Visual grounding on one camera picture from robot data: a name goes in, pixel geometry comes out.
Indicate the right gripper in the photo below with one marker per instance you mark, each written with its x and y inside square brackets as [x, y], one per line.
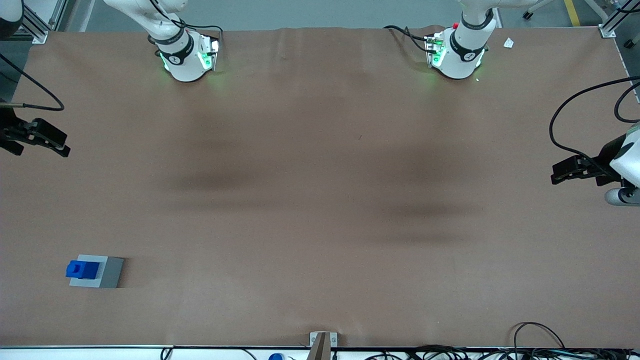
[8, 126]

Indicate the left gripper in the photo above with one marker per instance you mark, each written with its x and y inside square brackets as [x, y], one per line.
[604, 159]

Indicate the blue plastic part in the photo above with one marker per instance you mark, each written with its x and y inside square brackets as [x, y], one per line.
[80, 270]

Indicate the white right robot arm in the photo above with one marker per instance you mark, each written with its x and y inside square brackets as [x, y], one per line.
[182, 60]

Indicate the gray square base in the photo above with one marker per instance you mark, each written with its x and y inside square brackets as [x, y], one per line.
[111, 272]

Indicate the white paper scrap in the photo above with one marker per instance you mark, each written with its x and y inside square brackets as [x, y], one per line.
[508, 43]

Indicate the brown upright beam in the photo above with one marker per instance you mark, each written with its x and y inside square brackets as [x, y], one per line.
[320, 347]

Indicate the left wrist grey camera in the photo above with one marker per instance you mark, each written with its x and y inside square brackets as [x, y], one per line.
[622, 196]

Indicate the aluminium frame post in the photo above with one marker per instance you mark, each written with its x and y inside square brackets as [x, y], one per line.
[37, 22]
[610, 22]

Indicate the small metal bracket plate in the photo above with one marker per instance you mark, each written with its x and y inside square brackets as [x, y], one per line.
[334, 339]

